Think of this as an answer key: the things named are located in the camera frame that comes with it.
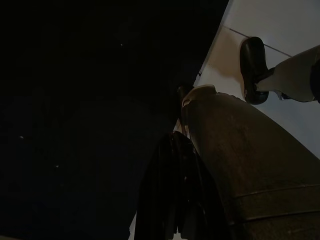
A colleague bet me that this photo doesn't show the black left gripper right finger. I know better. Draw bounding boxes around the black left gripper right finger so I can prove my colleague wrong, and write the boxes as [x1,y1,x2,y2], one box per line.
[174,130,227,240]

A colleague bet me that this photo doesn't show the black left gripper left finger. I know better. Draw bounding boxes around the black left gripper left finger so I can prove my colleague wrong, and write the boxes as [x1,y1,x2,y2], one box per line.
[134,131,176,240]

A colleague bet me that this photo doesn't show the black floor mat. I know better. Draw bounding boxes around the black floor mat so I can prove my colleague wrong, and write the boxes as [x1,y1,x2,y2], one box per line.
[0,0,231,240]

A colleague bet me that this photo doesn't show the black robot foot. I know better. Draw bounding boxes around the black robot foot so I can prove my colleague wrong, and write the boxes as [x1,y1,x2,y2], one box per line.
[176,84,194,101]
[239,36,271,106]

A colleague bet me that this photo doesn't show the black robot right foot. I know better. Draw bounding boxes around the black robot right foot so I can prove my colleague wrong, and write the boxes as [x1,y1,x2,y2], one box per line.
[239,36,271,106]

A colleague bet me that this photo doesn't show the black robot left foot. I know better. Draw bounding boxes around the black robot left foot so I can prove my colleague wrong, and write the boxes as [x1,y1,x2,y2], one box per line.
[176,84,194,101]

